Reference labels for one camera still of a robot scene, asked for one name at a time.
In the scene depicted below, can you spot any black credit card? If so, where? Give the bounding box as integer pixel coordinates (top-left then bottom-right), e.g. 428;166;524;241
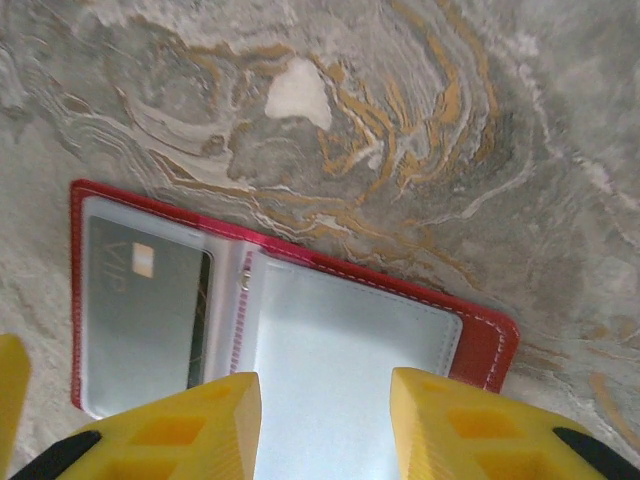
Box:
85;214;211;404

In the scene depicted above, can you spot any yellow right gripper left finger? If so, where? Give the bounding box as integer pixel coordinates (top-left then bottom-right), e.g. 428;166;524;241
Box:
9;372;262;480

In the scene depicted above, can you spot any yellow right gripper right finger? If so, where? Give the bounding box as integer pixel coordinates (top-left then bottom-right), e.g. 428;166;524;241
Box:
391;367;640;480

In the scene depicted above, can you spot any red leather card holder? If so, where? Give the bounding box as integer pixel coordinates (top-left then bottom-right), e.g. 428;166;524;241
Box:
69;178;521;480

